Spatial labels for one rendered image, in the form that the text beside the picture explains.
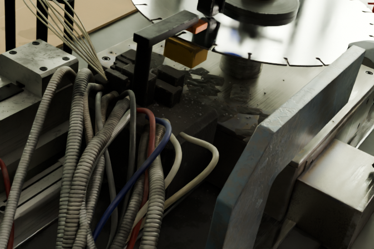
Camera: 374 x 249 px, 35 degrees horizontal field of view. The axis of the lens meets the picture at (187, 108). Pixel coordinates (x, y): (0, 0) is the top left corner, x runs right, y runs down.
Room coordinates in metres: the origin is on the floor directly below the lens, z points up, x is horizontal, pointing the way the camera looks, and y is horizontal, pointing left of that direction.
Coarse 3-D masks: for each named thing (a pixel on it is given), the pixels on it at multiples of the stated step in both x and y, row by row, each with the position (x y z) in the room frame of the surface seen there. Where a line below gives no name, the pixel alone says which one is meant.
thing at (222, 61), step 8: (224, 56) 0.72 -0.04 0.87; (248, 56) 0.71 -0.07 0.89; (224, 64) 0.72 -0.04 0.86; (232, 64) 0.71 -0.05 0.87; (240, 64) 0.71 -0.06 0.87; (248, 64) 0.71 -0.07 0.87; (256, 64) 0.71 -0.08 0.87; (224, 72) 0.72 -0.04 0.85; (232, 72) 0.71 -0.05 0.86; (240, 72) 0.71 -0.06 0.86; (248, 72) 0.71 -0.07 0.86; (256, 72) 0.72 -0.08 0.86
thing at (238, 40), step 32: (160, 0) 0.69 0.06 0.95; (192, 0) 0.71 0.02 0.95; (320, 0) 0.78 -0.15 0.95; (352, 0) 0.81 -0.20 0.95; (224, 32) 0.63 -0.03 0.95; (256, 32) 0.64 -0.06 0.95; (288, 32) 0.66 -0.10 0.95; (320, 32) 0.68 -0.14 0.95; (352, 32) 0.69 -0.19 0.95; (288, 64) 0.58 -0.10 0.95; (320, 64) 0.59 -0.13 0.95
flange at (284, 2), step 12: (228, 0) 0.70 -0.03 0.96; (240, 0) 0.71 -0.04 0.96; (252, 0) 0.71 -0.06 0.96; (264, 0) 0.72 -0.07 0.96; (276, 0) 0.73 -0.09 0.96; (288, 0) 0.74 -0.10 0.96; (240, 12) 0.69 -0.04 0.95; (252, 12) 0.68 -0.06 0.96; (264, 12) 0.69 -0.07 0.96; (276, 12) 0.69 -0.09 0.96; (288, 12) 0.70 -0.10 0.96
